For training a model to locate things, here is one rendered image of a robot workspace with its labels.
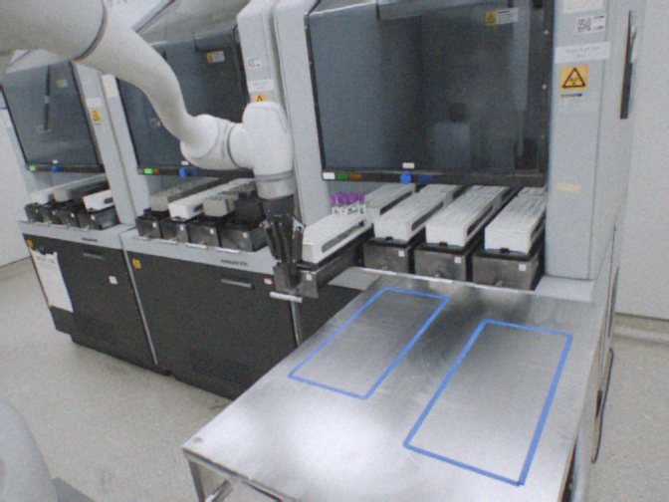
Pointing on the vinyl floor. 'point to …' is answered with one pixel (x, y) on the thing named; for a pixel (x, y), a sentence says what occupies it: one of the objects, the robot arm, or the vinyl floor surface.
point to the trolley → (418, 402)
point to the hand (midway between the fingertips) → (289, 274)
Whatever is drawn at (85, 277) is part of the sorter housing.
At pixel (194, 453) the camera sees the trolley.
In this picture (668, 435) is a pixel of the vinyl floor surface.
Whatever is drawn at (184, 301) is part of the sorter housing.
